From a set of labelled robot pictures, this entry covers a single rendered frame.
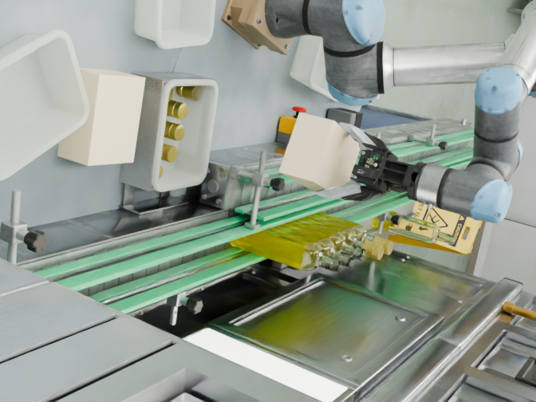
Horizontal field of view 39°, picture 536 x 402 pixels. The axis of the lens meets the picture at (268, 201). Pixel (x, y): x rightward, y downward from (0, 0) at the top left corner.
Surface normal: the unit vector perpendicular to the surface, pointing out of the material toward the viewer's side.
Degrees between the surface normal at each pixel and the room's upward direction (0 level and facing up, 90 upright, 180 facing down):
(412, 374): 90
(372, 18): 9
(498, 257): 90
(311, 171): 90
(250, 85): 0
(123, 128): 0
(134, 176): 90
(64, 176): 0
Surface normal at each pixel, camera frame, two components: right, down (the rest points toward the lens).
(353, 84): -0.15, 0.66
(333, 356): 0.15, -0.95
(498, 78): -0.15, -0.76
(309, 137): -0.43, -0.20
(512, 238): -0.52, 0.14
